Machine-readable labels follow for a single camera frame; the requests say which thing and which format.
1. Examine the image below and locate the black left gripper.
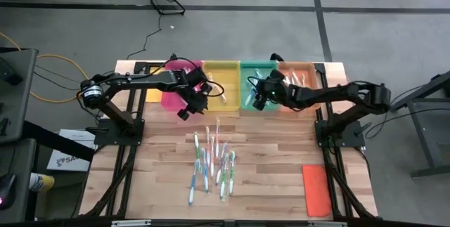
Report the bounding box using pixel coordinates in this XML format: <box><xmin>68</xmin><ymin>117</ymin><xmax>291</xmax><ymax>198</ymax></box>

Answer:
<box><xmin>177</xmin><ymin>67</ymin><xmax>214</xmax><ymax>122</ymax></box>

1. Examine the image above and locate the pink translucent plastic bin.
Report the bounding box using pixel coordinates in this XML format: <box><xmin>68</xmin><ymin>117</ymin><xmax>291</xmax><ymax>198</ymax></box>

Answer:
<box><xmin>160</xmin><ymin>60</ymin><xmax>205</xmax><ymax>112</ymax></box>

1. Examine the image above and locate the green translucent plastic bin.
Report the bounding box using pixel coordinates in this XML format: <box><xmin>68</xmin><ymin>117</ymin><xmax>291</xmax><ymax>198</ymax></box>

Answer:
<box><xmin>239</xmin><ymin>60</ymin><xmax>281</xmax><ymax>112</ymax></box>

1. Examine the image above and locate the orange toothbrush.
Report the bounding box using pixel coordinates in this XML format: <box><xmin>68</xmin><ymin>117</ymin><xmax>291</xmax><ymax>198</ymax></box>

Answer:
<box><xmin>205</xmin><ymin>125</ymin><xmax>212</xmax><ymax>167</ymax></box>
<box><xmin>210</xmin><ymin>74</ymin><xmax>228</xmax><ymax>104</ymax></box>
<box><xmin>209</xmin><ymin>135</ymin><xmax>216</xmax><ymax>179</ymax></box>
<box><xmin>213</xmin><ymin>117</ymin><xmax>221</xmax><ymax>160</ymax></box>

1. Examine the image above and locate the white yellow canister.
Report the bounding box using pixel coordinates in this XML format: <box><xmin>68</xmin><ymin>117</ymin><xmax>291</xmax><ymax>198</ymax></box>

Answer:
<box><xmin>29</xmin><ymin>172</ymin><xmax>56</xmax><ymax>193</ymax></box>

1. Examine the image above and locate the yellow flat plastic lid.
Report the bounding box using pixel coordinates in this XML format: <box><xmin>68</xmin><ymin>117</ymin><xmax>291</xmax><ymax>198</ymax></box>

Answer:
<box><xmin>146</xmin><ymin>66</ymin><xmax>166</xmax><ymax>103</ymax></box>

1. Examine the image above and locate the black fan cable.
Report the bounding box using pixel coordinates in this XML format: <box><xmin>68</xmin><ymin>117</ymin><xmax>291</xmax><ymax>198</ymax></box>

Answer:
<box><xmin>125</xmin><ymin>11</ymin><xmax>163</xmax><ymax>61</ymax></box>

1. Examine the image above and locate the black front rail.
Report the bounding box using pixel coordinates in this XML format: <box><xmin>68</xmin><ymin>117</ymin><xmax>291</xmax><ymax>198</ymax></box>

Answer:
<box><xmin>0</xmin><ymin>216</ymin><xmax>450</xmax><ymax>227</ymax></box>

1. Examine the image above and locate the orange flat plastic lid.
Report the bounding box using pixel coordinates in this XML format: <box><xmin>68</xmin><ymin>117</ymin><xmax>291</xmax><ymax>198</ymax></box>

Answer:
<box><xmin>302</xmin><ymin>164</ymin><xmax>333</xmax><ymax>217</ymax></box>

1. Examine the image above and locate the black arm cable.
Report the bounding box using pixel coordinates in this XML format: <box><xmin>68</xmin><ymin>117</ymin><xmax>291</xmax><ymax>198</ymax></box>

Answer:
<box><xmin>364</xmin><ymin>107</ymin><xmax>450</xmax><ymax>140</ymax></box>

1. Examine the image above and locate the white printed cardboard box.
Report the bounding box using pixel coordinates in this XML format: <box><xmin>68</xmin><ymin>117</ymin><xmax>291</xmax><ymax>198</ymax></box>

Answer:
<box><xmin>46</xmin><ymin>129</ymin><xmax>98</xmax><ymax>172</ymax></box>

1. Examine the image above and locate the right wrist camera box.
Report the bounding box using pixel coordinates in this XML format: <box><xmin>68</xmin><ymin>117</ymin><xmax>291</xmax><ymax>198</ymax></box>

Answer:
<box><xmin>269</xmin><ymin>69</ymin><xmax>286</xmax><ymax>82</ymax></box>

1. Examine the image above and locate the dark grey desk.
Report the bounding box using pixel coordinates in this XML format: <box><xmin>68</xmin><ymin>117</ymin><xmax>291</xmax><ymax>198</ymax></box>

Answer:
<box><xmin>0</xmin><ymin>138</ymin><xmax>38</xmax><ymax>223</ymax></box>

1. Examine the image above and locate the purple wrapped toothbrush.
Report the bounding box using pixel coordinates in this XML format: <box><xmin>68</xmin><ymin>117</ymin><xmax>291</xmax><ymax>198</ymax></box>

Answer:
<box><xmin>214</xmin><ymin>143</ymin><xmax>229</xmax><ymax>186</ymax></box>

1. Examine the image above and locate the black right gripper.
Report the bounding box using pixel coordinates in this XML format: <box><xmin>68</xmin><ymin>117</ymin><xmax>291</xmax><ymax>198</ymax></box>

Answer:
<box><xmin>252</xmin><ymin>70</ymin><xmax>293</xmax><ymax>112</ymax></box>

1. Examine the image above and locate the yellow translucent plastic bin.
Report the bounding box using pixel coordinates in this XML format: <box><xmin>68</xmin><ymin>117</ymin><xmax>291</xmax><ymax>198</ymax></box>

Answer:
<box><xmin>201</xmin><ymin>60</ymin><xmax>242</xmax><ymax>112</ymax></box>

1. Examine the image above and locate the black desk frame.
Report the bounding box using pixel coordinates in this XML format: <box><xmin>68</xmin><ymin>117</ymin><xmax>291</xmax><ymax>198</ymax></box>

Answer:
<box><xmin>390</xmin><ymin>69</ymin><xmax>450</xmax><ymax>179</ymax></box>

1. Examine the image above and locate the black metal rig frame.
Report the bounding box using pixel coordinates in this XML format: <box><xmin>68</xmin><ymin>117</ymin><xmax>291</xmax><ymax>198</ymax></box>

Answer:
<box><xmin>79</xmin><ymin>60</ymin><xmax>168</xmax><ymax>219</ymax></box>
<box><xmin>314</xmin><ymin>62</ymin><xmax>379</xmax><ymax>219</ymax></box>

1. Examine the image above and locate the black diagonal beam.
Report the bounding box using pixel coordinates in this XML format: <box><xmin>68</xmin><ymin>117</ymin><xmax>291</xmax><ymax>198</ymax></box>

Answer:
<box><xmin>21</xmin><ymin>119</ymin><xmax>96</xmax><ymax>163</ymax></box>

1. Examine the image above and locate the orange translucent plastic bin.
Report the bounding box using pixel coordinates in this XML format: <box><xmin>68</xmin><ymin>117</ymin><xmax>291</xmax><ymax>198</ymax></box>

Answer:
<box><xmin>277</xmin><ymin>60</ymin><xmax>321</xmax><ymax>112</ymax></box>

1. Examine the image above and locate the yellow cable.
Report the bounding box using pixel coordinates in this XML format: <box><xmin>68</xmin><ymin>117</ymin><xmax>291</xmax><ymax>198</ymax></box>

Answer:
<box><xmin>0</xmin><ymin>32</ymin><xmax>93</xmax><ymax>104</ymax></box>

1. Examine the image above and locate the black computer mouse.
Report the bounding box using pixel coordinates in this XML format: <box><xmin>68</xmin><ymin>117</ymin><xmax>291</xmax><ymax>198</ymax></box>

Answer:
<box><xmin>0</xmin><ymin>173</ymin><xmax>18</xmax><ymax>211</ymax></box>

